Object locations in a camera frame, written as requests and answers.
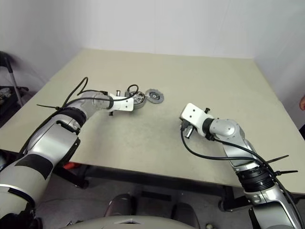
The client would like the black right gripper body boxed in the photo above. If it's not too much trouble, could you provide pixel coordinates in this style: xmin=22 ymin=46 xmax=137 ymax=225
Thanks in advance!
xmin=180 ymin=118 xmax=194 ymax=139

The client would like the grey toothed gear plate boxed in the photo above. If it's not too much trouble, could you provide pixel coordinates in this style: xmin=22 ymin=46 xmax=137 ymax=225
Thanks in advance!
xmin=145 ymin=88 xmax=165 ymax=104

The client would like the black flat bar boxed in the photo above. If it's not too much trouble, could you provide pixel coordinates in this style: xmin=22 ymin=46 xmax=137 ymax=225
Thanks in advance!
xmin=141 ymin=190 xmax=173 ymax=202

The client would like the grey robot torso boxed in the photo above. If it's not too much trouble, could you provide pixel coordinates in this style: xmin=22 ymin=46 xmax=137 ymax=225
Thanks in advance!
xmin=71 ymin=215 xmax=192 ymax=229

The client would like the grey metal pole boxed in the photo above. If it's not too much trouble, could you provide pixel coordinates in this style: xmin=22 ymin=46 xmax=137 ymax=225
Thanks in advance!
xmin=3 ymin=56 xmax=24 ymax=107

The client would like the black cart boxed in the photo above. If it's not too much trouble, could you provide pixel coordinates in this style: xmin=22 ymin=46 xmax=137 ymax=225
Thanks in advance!
xmin=0 ymin=85 xmax=31 ymax=123

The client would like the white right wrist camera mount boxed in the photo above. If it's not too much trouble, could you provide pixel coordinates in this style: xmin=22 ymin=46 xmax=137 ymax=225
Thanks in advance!
xmin=179 ymin=103 xmax=214 ymax=139

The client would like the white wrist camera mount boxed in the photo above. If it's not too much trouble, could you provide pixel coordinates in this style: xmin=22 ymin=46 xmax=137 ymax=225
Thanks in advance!
xmin=108 ymin=93 xmax=135 ymax=113
xmin=179 ymin=103 xmax=214 ymax=139

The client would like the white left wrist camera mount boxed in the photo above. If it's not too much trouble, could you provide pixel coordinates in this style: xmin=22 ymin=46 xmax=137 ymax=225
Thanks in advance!
xmin=108 ymin=93 xmax=135 ymax=113

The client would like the black cable tie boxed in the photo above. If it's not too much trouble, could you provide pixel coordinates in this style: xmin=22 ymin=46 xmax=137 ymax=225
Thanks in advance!
xmin=36 ymin=103 xmax=61 ymax=111
xmin=274 ymin=169 xmax=299 ymax=178
xmin=264 ymin=155 xmax=290 ymax=166

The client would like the black table frame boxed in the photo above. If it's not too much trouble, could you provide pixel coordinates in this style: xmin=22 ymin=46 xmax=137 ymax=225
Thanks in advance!
xmin=53 ymin=161 xmax=249 ymax=212

